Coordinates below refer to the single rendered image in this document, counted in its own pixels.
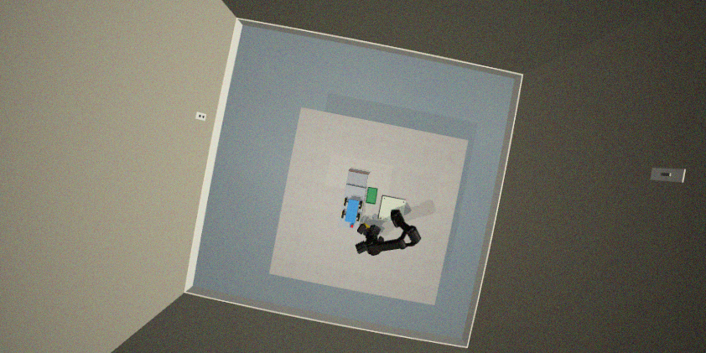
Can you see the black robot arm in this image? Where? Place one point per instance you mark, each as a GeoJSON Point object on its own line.
{"type": "Point", "coordinates": [373, 246]}

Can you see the green tray floor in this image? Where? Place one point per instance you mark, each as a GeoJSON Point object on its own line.
{"type": "Point", "coordinates": [371, 196]}

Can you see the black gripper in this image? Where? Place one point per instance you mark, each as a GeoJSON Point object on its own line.
{"type": "Point", "coordinates": [365, 231]}

